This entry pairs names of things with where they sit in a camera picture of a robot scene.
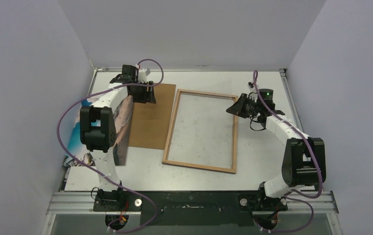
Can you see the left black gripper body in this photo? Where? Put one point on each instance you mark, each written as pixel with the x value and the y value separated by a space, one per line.
pixel 142 94

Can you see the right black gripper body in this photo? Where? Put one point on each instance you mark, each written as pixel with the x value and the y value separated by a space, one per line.
pixel 246 105

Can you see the brown cardboard backing board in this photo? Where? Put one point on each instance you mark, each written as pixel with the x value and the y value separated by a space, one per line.
pixel 150 122

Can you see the clear acrylic glass sheet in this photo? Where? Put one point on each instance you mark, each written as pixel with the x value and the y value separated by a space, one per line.
pixel 202 132

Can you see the blue wooden picture frame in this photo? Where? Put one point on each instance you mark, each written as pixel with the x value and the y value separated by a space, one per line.
pixel 169 135

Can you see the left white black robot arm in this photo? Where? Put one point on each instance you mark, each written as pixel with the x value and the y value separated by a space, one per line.
pixel 99 134

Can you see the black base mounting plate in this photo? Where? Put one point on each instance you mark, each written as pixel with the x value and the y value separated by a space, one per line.
pixel 187 208

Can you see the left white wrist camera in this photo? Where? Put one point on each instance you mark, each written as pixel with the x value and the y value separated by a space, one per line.
pixel 142 75

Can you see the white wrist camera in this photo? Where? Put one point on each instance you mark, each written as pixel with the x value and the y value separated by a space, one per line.
pixel 142 75
pixel 252 89

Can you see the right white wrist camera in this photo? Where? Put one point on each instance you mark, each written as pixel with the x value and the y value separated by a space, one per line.
pixel 252 89

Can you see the aluminium front rail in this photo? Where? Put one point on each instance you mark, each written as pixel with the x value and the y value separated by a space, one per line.
pixel 70 202

